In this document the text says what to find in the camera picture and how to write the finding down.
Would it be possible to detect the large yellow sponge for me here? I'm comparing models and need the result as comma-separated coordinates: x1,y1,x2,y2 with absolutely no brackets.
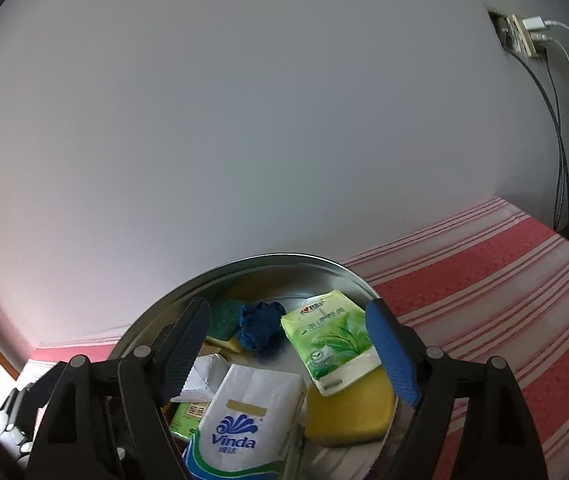
305,365,397,448

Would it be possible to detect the black power cable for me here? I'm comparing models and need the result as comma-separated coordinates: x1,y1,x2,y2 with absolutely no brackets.
545,56,569,223
517,54,565,233

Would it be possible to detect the wall power outlet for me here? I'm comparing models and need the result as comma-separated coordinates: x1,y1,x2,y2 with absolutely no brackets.
487,8,550,58

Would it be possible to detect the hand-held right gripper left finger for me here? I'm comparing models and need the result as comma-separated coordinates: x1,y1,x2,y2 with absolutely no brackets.
28,297,212,480

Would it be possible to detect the blue white tissue pack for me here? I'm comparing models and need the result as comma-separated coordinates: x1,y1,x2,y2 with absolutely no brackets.
184,362,305,480

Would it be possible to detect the blue cloth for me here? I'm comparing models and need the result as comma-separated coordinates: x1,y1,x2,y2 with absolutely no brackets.
237,301,286,352

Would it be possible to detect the red striped tablecloth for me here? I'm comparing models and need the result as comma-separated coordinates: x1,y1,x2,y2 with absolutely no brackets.
19,196,569,480

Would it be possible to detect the blue round cookie tin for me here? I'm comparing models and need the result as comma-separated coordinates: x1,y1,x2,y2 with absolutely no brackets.
107,253,405,480

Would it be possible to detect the yellow green scrub sponge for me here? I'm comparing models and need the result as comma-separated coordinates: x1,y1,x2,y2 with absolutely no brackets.
205,297,248,356

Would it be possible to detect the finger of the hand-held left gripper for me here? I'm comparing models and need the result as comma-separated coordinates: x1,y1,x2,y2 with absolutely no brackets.
0,382,52,461

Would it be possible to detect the green yellow tissue pack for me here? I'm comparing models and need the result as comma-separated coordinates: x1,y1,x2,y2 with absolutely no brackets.
168,401,212,441

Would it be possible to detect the green leaf tissue pack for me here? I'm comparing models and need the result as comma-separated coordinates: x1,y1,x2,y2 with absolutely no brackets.
280,290,382,397

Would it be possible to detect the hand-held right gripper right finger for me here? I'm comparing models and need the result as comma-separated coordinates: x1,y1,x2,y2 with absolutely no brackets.
365,299,549,480

